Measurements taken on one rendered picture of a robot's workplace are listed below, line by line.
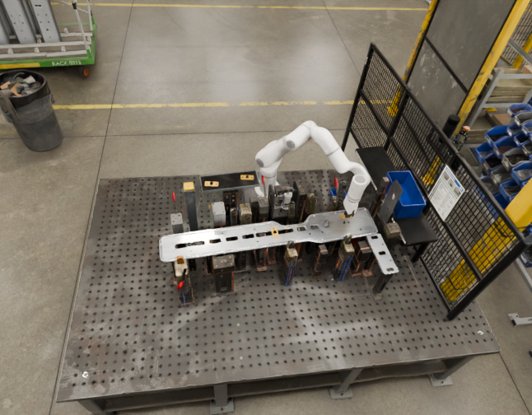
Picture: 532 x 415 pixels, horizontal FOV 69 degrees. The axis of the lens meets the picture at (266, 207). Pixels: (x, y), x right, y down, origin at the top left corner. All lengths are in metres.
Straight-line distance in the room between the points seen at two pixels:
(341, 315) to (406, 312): 0.42
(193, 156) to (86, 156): 1.13
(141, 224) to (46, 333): 1.14
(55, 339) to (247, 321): 1.58
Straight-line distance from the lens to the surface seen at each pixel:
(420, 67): 4.91
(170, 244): 2.42
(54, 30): 6.01
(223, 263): 2.29
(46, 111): 4.58
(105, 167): 4.44
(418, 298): 2.82
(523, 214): 2.24
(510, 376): 3.74
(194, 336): 2.46
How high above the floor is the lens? 2.98
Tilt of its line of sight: 50 degrees down
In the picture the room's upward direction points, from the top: 6 degrees clockwise
